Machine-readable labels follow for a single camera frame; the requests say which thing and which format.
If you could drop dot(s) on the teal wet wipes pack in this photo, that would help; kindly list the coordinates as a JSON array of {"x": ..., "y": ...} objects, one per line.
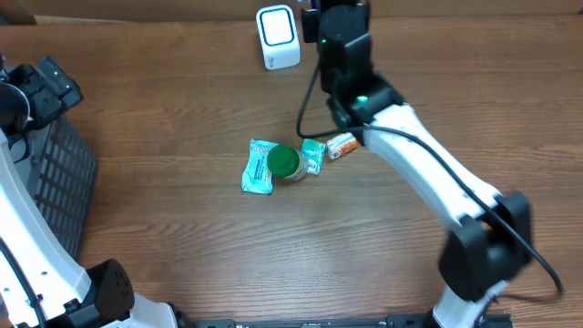
[{"x": 257, "y": 178}]

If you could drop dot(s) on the orange white small box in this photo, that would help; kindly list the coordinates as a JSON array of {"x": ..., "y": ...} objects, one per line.
[{"x": 341, "y": 145}]

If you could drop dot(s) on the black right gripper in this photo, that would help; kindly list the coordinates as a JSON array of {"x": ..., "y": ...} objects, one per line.
[{"x": 310, "y": 26}]

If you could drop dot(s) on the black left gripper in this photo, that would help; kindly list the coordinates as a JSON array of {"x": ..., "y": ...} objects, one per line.
[{"x": 50, "y": 87}]

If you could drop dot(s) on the grey plastic mesh basket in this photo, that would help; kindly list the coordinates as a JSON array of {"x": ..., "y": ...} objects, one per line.
[{"x": 59, "y": 170}]

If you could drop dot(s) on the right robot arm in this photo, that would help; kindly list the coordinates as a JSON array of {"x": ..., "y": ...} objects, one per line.
[{"x": 488, "y": 233}]

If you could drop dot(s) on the white barcode scanner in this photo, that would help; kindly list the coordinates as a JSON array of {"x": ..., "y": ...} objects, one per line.
[{"x": 280, "y": 45}]

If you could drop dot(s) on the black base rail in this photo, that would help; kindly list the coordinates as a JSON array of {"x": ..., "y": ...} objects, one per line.
[{"x": 309, "y": 323}]

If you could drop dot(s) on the small teal tissue pack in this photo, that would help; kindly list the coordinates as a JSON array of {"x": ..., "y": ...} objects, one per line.
[{"x": 313, "y": 152}]

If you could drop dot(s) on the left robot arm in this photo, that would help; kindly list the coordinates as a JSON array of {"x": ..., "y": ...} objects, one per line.
[{"x": 41, "y": 284}]

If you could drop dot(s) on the green lid jar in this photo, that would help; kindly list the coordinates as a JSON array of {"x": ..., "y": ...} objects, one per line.
[{"x": 285, "y": 162}]

